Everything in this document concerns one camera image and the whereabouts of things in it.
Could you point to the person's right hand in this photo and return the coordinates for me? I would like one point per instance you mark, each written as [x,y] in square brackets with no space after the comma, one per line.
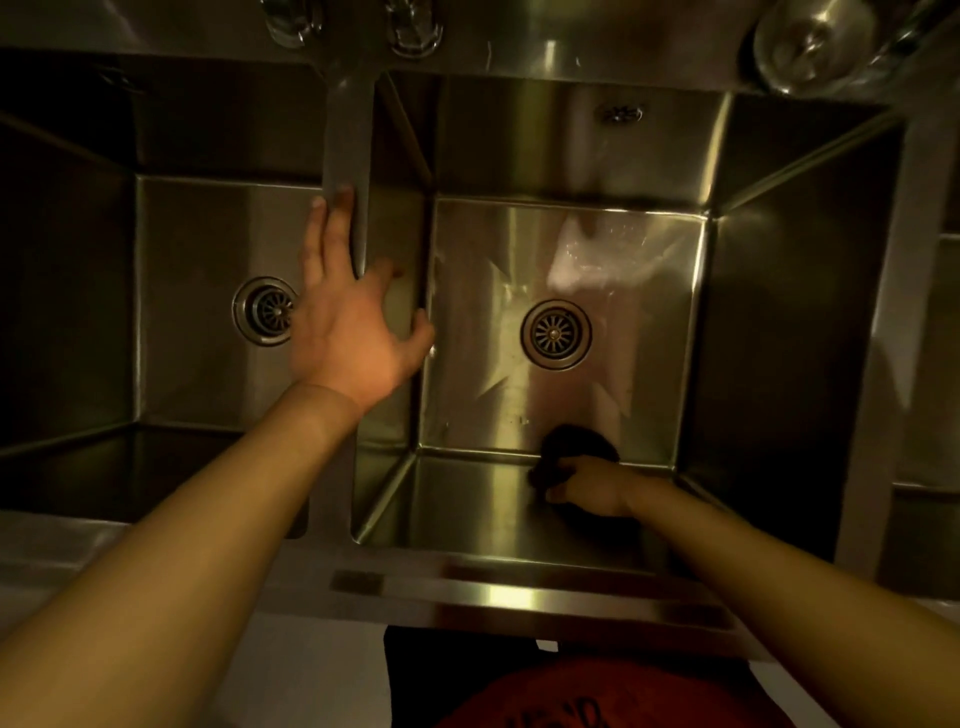
[596,489]

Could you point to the person's left hand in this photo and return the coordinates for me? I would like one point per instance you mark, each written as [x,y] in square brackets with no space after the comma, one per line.
[341,337]

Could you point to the person's right fingers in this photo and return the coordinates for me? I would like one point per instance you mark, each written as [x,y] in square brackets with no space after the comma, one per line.
[551,480]

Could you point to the person's left middle finger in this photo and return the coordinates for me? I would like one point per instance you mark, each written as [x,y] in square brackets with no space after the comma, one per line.
[343,229]

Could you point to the person's left thumb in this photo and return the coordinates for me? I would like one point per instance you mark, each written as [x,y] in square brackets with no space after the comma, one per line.
[422,337]

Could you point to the dark scrubbing sponge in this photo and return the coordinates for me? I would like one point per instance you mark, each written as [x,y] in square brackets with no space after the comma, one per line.
[581,444]

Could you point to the person's left forearm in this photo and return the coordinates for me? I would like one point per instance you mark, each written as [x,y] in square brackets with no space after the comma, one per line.
[187,555]

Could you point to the person's right forearm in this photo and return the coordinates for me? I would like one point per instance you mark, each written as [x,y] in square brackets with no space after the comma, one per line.
[787,600]

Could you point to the round metal sink drain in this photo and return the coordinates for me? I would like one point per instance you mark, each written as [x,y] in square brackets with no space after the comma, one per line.
[262,311]
[556,335]

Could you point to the black and red shirt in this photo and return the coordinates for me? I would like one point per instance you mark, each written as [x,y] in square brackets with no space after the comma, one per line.
[585,686]

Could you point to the small clear drinking glass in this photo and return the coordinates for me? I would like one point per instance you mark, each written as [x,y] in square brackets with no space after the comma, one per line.
[412,26]
[291,19]

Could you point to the stainless steel double sink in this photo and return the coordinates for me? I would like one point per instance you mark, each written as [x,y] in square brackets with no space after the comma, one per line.
[570,165]

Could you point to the oval metal overflow cover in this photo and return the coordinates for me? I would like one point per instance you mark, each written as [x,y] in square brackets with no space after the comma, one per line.
[620,113]

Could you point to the large round clear glass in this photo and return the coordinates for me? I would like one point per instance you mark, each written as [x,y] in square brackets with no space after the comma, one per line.
[814,41]

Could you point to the clear glass with straight side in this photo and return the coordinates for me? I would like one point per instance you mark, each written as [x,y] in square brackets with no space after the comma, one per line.
[911,45]

